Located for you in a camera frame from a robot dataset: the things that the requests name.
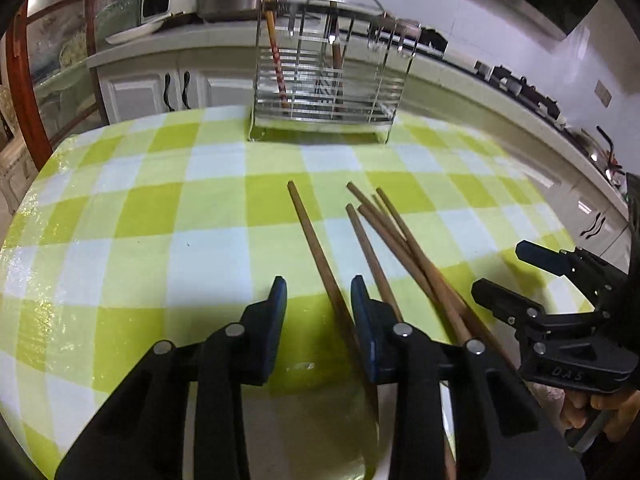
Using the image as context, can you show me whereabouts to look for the white oval dish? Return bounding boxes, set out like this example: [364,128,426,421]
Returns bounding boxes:
[105,22,168,45]

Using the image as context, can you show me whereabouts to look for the white kitchen counter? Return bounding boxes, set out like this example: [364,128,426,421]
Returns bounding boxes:
[87,25,631,261]

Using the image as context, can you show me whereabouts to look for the metal pan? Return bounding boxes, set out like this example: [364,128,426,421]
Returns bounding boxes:
[565,125,623,176]

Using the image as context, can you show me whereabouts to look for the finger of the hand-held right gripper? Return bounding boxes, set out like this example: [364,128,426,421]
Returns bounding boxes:
[471,279,609,357]
[516,240,628,307]

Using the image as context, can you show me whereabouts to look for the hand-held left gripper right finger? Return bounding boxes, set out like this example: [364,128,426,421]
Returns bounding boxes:
[350,275,586,480]

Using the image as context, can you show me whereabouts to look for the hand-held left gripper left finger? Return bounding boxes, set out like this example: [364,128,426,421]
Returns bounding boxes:
[54,276,288,480]

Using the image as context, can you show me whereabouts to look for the dark brown chopstick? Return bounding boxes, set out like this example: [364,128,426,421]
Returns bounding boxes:
[326,0,347,113]

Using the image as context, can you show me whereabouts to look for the metal wire utensil rack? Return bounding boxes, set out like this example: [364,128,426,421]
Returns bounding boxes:
[248,0,422,146]

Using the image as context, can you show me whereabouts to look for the white kitchen appliance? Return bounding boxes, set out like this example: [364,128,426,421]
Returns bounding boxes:
[140,0,201,26]

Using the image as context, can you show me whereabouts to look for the brown wooden chopstick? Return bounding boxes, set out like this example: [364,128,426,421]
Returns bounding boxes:
[286,181,381,431]
[357,204,473,343]
[345,203,405,323]
[375,187,517,370]
[346,182,476,346]

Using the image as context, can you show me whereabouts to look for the black gas stove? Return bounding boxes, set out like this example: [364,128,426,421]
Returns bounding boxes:
[472,60,566,121]

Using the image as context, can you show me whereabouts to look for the wooden glass door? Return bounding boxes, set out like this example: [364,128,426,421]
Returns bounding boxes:
[5,0,171,161]

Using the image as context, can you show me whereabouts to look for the person's right hand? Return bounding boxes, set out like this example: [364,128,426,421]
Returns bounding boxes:
[560,387,640,443]

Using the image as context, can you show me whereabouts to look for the light chopstick with red pattern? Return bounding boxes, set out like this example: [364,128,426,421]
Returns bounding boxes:
[256,0,292,110]

